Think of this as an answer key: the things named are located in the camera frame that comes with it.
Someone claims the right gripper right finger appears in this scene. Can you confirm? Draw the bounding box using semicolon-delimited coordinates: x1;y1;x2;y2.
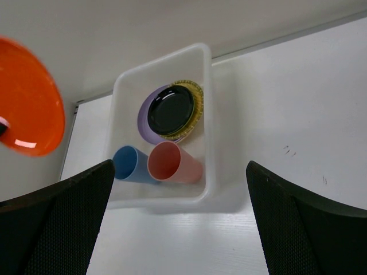
246;161;366;274

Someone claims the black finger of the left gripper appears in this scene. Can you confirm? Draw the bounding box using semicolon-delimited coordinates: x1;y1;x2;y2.
0;116;9;136

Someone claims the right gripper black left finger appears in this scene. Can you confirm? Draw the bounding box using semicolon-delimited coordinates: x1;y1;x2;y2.
1;160;115;274

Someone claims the orange round plate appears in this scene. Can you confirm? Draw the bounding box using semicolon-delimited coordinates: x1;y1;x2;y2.
1;37;65;157

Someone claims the blue plastic cup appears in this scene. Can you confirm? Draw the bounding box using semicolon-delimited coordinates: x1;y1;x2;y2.
112;146;161;184

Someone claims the pink plastic cup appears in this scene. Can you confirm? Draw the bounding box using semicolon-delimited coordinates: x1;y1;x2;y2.
147;141;204;184

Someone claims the purple round plate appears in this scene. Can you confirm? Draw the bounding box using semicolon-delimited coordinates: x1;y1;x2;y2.
137;85;169;145

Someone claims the black round plate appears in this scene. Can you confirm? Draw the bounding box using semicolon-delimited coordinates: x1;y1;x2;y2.
147;85;194;135

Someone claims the yellow woven pattern plate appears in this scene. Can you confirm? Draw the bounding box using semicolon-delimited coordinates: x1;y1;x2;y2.
159;80;204;142

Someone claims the white plastic bin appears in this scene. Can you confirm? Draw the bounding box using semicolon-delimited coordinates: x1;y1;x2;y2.
104;43;218;211

